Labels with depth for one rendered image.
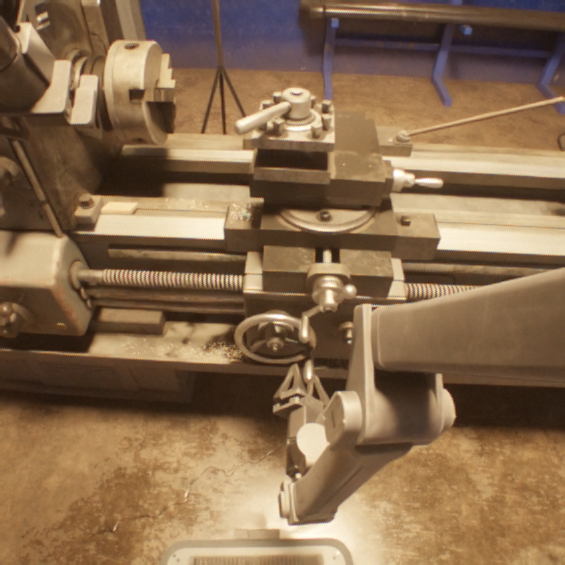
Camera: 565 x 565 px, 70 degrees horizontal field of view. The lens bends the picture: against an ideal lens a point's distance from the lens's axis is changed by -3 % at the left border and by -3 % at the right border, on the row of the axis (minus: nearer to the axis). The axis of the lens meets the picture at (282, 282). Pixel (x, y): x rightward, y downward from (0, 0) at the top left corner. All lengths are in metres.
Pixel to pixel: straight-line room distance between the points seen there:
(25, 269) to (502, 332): 1.13
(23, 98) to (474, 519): 1.67
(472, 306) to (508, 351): 0.04
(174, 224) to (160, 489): 0.95
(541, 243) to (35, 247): 1.32
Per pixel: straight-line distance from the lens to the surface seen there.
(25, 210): 1.22
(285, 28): 4.22
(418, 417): 0.41
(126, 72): 1.11
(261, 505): 1.61
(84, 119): 0.54
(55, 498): 1.78
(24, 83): 0.52
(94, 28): 1.33
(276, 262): 0.97
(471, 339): 0.27
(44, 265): 1.21
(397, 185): 1.01
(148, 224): 1.17
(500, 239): 1.23
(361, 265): 0.98
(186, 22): 4.33
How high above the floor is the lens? 1.56
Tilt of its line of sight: 48 degrees down
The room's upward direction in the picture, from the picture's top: 1 degrees clockwise
